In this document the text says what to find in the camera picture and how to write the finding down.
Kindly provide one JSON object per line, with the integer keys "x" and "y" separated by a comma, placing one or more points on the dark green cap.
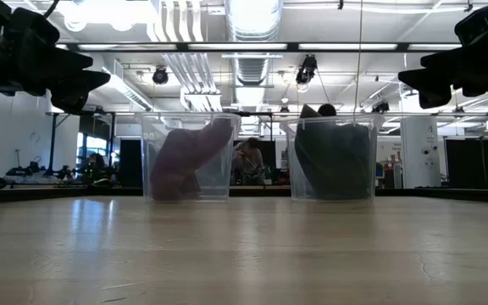
{"x": 333, "y": 161}

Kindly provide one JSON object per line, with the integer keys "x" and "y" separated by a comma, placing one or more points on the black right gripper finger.
{"x": 432, "y": 87}
{"x": 460, "y": 59}

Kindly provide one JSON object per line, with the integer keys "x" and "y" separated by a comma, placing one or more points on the white pillar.
{"x": 422, "y": 152}

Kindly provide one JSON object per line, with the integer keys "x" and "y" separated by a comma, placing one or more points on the clear plastic container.
{"x": 223, "y": 178}
{"x": 373, "y": 169}

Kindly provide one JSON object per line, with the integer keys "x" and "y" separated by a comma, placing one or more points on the silver ceiling duct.
{"x": 252, "y": 25}

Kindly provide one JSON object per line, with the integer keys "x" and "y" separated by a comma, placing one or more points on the black overhead frame beam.
{"x": 290, "y": 46}

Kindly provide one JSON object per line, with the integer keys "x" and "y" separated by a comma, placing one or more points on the maroon red cap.
{"x": 184, "y": 161}

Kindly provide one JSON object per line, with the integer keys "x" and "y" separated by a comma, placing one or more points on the black ceiling spotlight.
{"x": 307, "y": 68}
{"x": 160, "y": 76}

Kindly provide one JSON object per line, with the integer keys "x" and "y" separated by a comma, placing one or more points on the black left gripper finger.
{"x": 81, "y": 91}
{"x": 64, "y": 63}

